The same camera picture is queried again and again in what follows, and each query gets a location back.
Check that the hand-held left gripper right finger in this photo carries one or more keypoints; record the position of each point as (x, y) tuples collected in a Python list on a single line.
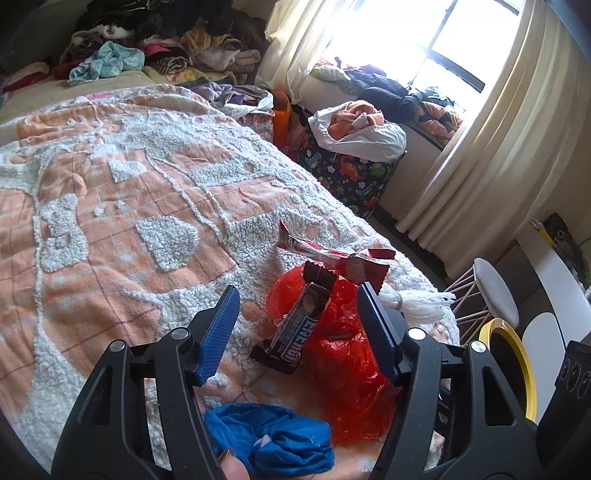
[(376, 332)]

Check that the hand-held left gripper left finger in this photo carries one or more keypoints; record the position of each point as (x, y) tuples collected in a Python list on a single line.
[(217, 337)]

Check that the yellow rimmed trash bin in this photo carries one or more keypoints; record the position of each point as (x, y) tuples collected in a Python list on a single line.
[(530, 378)]

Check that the red plastic bag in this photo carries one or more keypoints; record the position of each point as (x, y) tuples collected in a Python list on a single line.
[(341, 369)]

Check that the red snack wrapper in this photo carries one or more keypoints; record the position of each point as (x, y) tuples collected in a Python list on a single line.
[(355, 267)]

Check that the dark chocolate bar wrapper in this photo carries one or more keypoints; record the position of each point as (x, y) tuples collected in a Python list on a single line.
[(295, 323)]

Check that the person's left hand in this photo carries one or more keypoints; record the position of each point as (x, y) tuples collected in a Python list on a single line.
[(236, 470)]

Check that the blue plastic bag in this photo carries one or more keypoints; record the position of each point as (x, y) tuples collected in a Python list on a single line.
[(286, 434)]

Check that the white vanity desk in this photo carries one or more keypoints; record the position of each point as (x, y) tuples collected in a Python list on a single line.
[(558, 272)]

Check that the white round stool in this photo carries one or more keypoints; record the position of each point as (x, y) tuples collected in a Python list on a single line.
[(496, 286)]

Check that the dinosaur print storage bag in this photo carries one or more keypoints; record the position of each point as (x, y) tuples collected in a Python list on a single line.
[(351, 180)]

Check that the black bag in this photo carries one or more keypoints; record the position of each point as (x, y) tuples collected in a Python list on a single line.
[(561, 235)]

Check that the yellow flat item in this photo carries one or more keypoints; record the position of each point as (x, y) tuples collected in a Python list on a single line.
[(540, 230)]

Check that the orange white tufted blanket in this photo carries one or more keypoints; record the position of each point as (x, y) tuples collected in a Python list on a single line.
[(115, 207)]

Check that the white plastic bag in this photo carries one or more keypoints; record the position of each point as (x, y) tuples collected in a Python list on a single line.
[(378, 138)]

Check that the pink floral bag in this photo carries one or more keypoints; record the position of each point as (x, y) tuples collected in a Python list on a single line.
[(258, 127)]

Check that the orange cloth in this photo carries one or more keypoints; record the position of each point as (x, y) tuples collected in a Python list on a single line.
[(351, 110)]

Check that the orange bag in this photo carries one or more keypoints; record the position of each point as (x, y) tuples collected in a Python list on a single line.
[(281, 115)]

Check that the long cream curtain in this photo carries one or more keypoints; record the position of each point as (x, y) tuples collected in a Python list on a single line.
[(508, 138)]

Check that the heap of dark jackets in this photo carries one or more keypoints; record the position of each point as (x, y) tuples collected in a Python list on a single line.
[(383, 92)]

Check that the lilac cloth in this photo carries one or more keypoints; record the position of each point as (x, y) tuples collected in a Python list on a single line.
[(217, 92)]

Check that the black framed window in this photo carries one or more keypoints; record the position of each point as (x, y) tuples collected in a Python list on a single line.
[(457, 71)]

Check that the beige bed sheet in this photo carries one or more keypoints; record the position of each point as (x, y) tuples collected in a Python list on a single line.
[(46, 99)]

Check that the light blue cloth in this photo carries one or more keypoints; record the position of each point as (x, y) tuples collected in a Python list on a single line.
[(108, 60)]

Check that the short cream curtain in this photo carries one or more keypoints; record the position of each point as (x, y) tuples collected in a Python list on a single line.
[(286, 46)]

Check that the pile of clothes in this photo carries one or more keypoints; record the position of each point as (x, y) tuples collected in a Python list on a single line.
[(184, 32)]

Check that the red white cloth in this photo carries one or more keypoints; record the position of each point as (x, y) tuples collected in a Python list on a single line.
[(27, 76)]

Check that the grey padded headboard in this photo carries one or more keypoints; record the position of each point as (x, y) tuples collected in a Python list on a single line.
[(41, 32)]

